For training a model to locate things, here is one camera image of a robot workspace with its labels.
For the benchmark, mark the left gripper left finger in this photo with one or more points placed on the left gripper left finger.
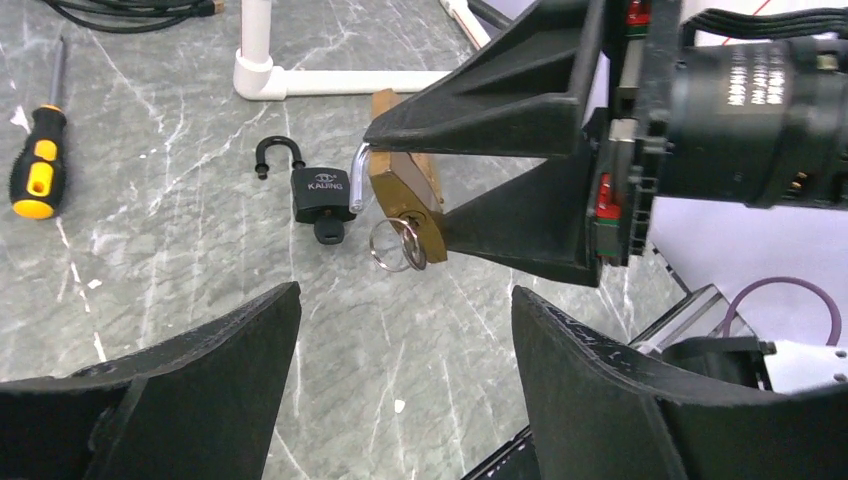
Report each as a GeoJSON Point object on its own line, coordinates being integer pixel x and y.
{"type": "Point", "coordinates": [200, 405]}

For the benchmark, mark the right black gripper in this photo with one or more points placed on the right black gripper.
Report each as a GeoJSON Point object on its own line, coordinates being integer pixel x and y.
{"type": "Point", "coordinates": [721, 106]}

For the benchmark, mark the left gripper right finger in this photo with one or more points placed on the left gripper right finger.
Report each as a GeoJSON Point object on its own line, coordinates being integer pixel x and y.
{"type": "Point", "coordinates": [599, 409]}

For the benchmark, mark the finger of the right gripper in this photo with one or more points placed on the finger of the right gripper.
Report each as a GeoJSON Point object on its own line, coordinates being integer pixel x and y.
{"type": "Point", "coordinates": [522, 95]}
{"type": "Point", "coordinates": [536, 222]}

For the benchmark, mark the brass padlock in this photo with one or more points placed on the brass padlock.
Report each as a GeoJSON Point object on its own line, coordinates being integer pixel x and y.
{"type": "Point", "coordinates": [405, 185]}

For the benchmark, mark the black padlock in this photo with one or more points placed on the black padlock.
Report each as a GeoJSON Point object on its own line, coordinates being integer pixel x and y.
{"type": "Point", "coordinates": [317, 191]}

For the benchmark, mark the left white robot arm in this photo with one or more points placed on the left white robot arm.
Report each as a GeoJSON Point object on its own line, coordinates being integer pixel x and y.
{"type": "Point", "coordinates": [762, 364]}

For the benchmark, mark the black foam tube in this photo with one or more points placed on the black foam tube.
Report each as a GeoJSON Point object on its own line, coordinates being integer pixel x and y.
{"type": "Point", "coordinates": [489, 14]}

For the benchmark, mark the yellow black screwdriver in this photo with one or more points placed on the yellow black screwdriver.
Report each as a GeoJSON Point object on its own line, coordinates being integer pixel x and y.
{"type": "Point", "coordinates": [38, 176]}

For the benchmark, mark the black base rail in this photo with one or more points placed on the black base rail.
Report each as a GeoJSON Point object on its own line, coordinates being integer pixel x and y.
{"type": "Point", "coordinates": [514, 460]}

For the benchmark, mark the white PVC pipe frame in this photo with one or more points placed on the white PVC pipe frame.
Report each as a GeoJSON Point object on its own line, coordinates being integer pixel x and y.
{"type": "Point", "coordinates": [332, 48]}

